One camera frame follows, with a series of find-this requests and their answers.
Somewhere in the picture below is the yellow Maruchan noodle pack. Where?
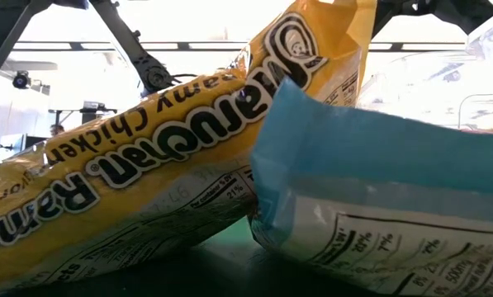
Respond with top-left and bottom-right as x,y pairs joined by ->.
0,0 -> 378,296

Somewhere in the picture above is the blue-edged Maruchan noodle pack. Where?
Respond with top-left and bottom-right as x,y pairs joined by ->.
249,76 -> 493,297

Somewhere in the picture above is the background computer monitor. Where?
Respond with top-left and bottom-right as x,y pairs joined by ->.
0,132 -> 28,163

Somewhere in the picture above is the black camera on stand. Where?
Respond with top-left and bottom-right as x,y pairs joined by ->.
12,69 -> 51,97

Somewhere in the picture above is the black aluminium frame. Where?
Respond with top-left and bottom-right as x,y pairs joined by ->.
0,0 -> 54,125

